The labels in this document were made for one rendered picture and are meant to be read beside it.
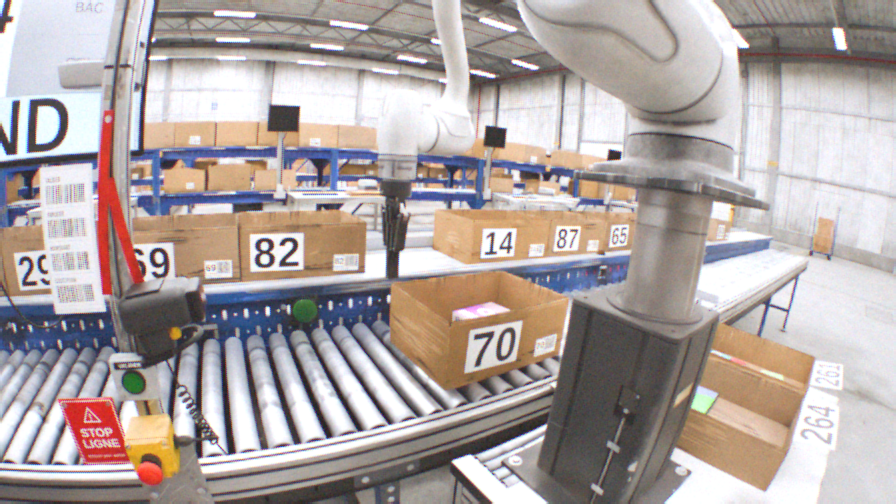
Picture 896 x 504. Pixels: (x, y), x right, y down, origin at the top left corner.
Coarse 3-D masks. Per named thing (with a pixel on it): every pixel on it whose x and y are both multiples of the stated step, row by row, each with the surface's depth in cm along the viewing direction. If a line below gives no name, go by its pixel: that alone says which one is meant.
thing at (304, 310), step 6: (300, 300) 107; (306, 300) 108; (294, 306) 107; (300, 306) 107; (306, 306) 108; (312, 306) 109; (294, 312) 107; (300, 312) 107; (306, 312) 108; (312, 312) 109; (300, 318) 108; (306, 318) 109; (312, 318) 110
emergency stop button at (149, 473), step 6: (138, 468) 36; (144, 468) 36; (150, 468) 37; (156, 468) 37; (138, 474) 36; (144, 474) 36; (150, 474) 37; (156, 474) 37; (162, 474) 38; (144, 480) 36; (150, 480) 37; (156, 480) 37
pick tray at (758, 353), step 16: (720, 336) 106; (736, 336) 101; (752, 336) 97; (720, 352) 105; (736, 352) 101; (752, 352) 96; (768, 352) 92; (784, 352) 87; (800, 352) 83; (752, 368) 76; (768, 368) 91; (784, 368) 87; (800, 368) 82; (784, 384) 68; (800, 384) 81
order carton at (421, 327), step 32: (416, 288) 110; (448, 288) 116; (480, 288) 123; (512, 288) 123; (544, 288) 111; (416, 320) 94; (448, 320) 119; (480, 320) 87; (512, 320) 92; (544, 320) 99; (416, 352) 96; (448, 352) 84; (448, 384) 86
